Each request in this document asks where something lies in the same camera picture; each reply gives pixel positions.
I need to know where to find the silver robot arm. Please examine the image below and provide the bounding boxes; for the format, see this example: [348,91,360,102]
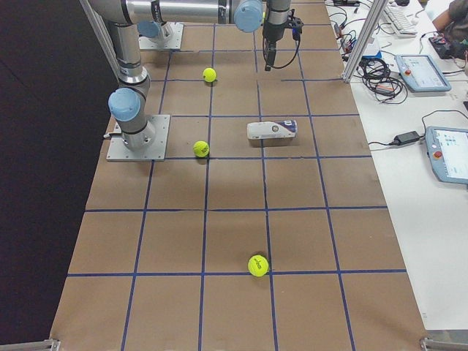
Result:
[81,1,303,161]

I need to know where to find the tennis ball near base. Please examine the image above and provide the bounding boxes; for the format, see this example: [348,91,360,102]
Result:
[192,140,210,158]

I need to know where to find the tennis ball on tape cross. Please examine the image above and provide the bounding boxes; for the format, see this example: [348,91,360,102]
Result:
[248,254,269,277]

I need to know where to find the small white box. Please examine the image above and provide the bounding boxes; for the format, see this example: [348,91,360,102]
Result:
[362,37,382,59]

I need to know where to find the centre tennis ball between bases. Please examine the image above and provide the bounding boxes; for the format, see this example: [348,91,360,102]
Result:
[203,67,217,83]

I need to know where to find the black power adapter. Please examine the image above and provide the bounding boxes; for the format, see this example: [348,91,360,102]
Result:
[393,131,421,146]

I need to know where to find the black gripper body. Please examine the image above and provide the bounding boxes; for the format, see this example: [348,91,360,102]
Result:
[263,8,303,48]

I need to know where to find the white keyboard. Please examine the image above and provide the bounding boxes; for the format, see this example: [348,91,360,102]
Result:
[382,5,418,38]

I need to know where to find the far teach pendant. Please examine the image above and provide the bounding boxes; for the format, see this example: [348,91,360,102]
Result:
[394,55,451,93]

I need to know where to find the aluminium frame post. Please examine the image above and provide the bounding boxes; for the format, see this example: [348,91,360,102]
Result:
[79,0,122,87]
[341,0,388,83]

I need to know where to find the coiled black cables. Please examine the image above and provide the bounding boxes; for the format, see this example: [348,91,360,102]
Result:
[358,58,408,105]

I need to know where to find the aluminium frame post rear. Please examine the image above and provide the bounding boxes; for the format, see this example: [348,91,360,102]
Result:
[79,0,122,87]

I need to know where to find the near teach pendant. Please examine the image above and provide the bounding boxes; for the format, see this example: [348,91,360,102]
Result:
[425,126,467,185]

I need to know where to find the teach pendant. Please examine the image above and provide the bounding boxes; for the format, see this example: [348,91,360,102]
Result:
[394,55,451,93]
[425,126,467,185]

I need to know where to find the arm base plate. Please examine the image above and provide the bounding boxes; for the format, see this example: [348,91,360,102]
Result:
[106,115,170,162]
[137,21,184,51]

